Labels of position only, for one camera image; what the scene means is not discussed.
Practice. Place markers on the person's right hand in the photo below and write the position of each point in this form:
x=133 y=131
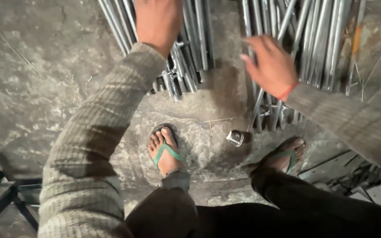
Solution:
x=273 y=69

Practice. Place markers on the person's leg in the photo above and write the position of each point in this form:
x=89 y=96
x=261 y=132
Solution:
x=164 y=208
x=303 y=208

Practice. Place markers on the rusty thin metal rod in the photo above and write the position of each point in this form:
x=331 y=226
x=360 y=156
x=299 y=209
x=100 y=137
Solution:
x=356 y=46

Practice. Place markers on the shiny metal cylinder piece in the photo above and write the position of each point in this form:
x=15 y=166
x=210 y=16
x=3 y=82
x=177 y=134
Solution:
x=236 y=138

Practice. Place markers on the heap of dark metal scraps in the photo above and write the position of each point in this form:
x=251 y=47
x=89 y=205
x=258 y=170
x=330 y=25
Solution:
x=352 y=178

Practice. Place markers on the red wrist thread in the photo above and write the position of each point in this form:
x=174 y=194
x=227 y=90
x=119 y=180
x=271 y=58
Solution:
x=288 y=91

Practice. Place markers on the person's left leg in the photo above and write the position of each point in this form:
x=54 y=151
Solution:
x=164 y=208

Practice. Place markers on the person's right foot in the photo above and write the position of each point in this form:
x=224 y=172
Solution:
x=284 y=155

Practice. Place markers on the person's right leg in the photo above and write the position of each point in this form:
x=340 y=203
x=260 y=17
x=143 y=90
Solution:
x=303 y=208

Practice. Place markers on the black metal frame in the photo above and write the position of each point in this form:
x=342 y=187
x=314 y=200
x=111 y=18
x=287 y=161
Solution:
x=2 y=195

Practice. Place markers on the person's left hand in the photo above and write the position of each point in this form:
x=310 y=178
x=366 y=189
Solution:
x=157 y=23

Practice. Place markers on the pile of grey metal rods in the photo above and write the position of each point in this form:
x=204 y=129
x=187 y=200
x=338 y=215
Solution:
x=313 y=43
x=190 y=49

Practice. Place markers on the person's left foot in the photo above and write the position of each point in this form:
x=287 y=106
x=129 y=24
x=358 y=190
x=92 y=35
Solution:
x=165 y=155

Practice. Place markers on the person's foot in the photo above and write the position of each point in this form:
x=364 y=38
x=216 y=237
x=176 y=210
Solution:
x=165 y=155
x=284 y=155

